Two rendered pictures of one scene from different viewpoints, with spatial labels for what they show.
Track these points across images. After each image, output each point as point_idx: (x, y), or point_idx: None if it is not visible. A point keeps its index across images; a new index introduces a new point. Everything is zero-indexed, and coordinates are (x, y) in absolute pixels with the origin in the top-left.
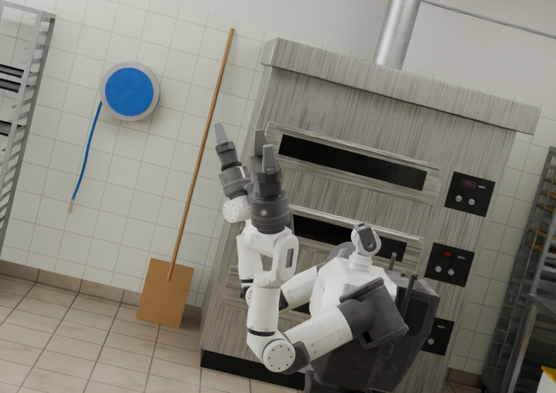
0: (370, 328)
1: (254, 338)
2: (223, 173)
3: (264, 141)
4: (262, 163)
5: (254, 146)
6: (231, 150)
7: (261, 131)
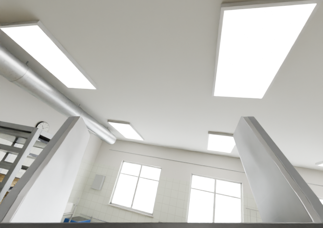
0: None
1: None
2: None
3: (263, 157)
4: (65, 200)
5: (252, 192)
6: None
7: (240, 125)
